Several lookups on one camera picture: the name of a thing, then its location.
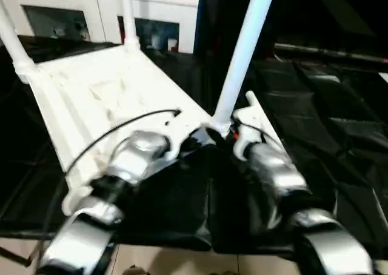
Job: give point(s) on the white plastic table leg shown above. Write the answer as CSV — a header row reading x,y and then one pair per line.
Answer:
x,y
264,114
15,39
245,45
128,14

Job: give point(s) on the white plastic table top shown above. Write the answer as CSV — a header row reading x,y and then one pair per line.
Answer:
x,y
91,87

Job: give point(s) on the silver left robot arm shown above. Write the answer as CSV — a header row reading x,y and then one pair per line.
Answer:
x,y
121,172

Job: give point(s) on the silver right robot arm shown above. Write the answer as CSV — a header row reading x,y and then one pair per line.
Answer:
x,y
279,178

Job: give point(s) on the small white jar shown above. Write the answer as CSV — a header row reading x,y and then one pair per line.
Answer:
x,y
173,45

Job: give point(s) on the white bottle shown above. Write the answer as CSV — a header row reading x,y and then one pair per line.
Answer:
x,y
159,40

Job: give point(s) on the black work mat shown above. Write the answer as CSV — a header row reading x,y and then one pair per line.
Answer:
x,y
339,142

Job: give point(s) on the dark metal rod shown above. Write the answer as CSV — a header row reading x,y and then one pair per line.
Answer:
x,y
333,51

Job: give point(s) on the dark robot foot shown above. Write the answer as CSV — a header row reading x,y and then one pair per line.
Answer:
x,y
136,271

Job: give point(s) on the white flat board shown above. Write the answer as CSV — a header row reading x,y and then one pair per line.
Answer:
x,y
384,77

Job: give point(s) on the white glass-door cabinet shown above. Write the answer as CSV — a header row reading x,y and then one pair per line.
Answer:
x,y
73,5

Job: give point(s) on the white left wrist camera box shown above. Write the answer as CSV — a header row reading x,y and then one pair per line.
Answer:
x,y
179,132

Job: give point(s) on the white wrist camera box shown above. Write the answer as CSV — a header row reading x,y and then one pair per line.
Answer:
x,y
247,126
179,132

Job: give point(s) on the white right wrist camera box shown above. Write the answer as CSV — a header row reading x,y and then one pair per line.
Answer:
x,y
247,126

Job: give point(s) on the grey metal frame leg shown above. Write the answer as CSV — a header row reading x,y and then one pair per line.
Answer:
x,y
15,255

